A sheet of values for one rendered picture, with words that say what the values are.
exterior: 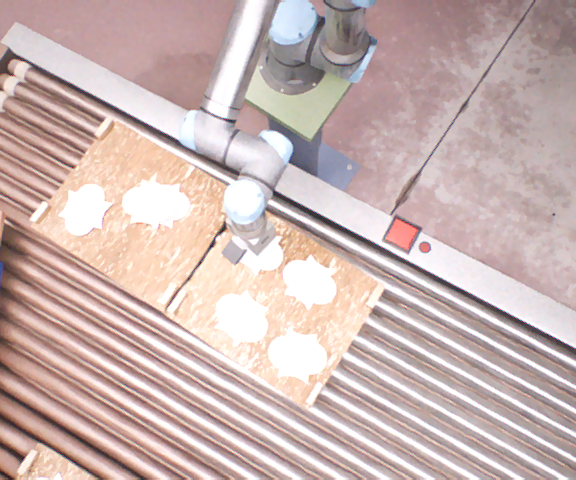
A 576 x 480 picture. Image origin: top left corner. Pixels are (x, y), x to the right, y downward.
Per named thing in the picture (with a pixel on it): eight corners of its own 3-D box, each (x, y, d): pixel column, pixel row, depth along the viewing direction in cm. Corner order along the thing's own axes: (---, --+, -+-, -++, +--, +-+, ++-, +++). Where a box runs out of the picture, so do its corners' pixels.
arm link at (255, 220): (272, 183, 121) (252, 223, 119) (274, 202, 132) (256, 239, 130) (234, 167, 122) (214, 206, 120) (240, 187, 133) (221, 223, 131)
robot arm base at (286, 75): (290, 26, 179) (290, 6, 169) (332, 60, 176) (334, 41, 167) (253, 64, 176) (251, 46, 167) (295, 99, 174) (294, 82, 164)
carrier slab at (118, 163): (113, 119, 172) (112, 117, 170) (243, 197, 165) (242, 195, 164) (32, 227, 165) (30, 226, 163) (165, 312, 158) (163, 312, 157)
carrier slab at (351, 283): (247, 201, 165) (246, 199, 163) (385, 287, 158) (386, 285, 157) (166, 316, 158) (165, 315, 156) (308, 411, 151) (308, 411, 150)
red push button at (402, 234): (395, 219, 163) (396, 218, 162) (417, 230, 162) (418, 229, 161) (385, 239, 162) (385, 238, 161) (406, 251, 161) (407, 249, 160)
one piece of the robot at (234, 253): (204, 231, 133) (214, 250, 148) (235, 259, 131) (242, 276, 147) (243, 189, 135) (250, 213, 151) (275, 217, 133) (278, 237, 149)
